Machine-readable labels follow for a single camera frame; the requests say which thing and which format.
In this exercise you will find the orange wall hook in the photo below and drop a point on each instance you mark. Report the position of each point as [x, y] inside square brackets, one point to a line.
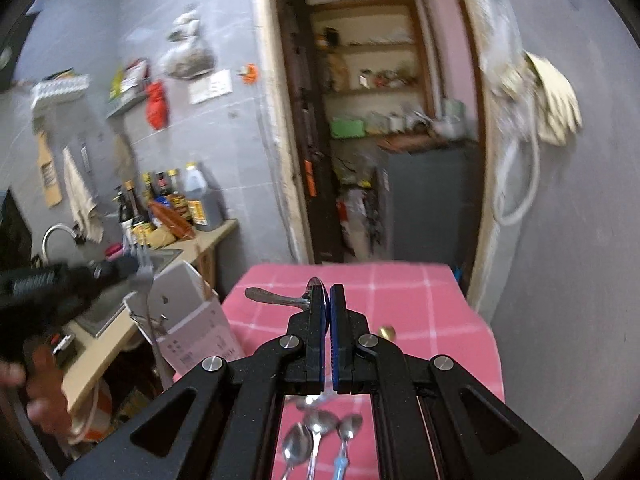
[249, 73]

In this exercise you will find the steel utensil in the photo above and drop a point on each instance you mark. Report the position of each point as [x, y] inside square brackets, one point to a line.
[304, 302]

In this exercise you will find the clear bag on wall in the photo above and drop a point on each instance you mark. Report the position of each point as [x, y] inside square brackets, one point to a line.
[189, 56]

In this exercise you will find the gold long spoon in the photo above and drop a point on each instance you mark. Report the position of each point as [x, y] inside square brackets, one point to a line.
[387, 332]

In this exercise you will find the steel spoon plain handle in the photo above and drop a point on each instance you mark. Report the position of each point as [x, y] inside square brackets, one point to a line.
[320, 423]

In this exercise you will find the wall socket plate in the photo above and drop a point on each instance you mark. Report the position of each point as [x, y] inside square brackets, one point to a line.
[210, 87]

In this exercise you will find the grey cabinet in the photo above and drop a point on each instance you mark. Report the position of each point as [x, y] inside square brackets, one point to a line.
[431, 203]

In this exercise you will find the yellow rubber gloves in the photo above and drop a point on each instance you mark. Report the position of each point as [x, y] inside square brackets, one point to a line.
[557, 108]

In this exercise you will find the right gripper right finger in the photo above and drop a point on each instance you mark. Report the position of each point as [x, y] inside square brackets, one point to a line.
[352, 346]

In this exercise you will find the orange snack packet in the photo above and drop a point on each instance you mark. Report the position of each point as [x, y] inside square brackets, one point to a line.
[179, 228]

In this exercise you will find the large steel spoon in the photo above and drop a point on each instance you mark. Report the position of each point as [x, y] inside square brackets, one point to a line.
[296, 448]

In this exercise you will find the wooden grater board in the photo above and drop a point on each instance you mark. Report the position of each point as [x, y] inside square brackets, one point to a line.
[49, 177]

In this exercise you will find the green box on shelf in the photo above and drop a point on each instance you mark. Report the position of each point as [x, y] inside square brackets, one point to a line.
[347, 128]

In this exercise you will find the left hand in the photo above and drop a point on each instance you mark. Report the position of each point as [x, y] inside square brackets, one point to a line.
[47, 405]

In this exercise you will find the white perforated utensil holder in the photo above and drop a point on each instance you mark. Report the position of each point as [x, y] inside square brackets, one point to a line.
[186, 317]

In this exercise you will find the large oil jug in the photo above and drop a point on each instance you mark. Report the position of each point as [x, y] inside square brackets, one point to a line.
[201, 200]

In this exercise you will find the pink checked tablecloth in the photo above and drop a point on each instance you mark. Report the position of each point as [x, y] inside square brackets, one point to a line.
[422, 428]

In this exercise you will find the hanging beige towel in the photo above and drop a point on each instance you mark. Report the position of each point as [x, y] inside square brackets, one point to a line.
[82, 204]

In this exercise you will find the red plastic bag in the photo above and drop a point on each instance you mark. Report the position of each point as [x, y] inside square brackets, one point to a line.
[156, 112]

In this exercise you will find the grey wall basket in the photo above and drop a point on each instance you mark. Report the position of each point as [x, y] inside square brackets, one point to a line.
[123, 104]

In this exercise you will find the blue handled spoon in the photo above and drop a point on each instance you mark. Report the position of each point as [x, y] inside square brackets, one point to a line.
[347, 429]

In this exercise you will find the white wall rack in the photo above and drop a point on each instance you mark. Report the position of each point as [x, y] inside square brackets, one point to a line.
[56, 91]

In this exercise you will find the steel fork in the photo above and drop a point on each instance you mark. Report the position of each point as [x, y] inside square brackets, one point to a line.
[143, 282]

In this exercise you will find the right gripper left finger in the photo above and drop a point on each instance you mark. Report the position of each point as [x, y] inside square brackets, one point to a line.
[305, 372]

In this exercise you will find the chrome faucet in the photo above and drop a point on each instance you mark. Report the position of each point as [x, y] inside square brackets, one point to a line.
[54, 236]

